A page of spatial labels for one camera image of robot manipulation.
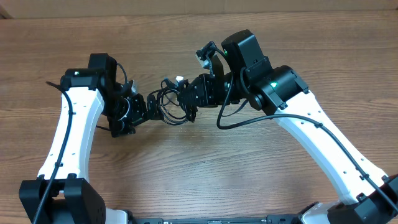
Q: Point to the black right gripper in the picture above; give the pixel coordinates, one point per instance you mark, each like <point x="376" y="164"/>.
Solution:
<point x="201" y="85"/>

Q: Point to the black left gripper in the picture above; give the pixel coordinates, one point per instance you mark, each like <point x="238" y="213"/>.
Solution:
<point x="140" y="114"/>

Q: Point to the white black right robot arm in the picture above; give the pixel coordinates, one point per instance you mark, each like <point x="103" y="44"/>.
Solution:
<point x="239" y="70"/>

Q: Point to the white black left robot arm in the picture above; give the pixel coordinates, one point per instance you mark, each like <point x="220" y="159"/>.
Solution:
<point x="62" y="192"/>

